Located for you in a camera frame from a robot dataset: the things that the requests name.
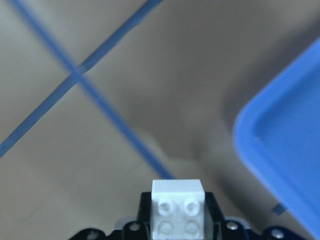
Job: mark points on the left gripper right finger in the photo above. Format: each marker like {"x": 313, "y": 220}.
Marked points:
{"x": 219, "y": 227}

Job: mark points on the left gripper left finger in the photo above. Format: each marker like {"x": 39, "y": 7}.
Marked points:
{"x": 137, "y": 229}

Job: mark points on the white block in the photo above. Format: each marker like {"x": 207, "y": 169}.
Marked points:
{"x": 177, "y": 209}

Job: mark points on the blue plastic tray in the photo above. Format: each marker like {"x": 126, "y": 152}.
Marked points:
{"x": 277, "y": 136}

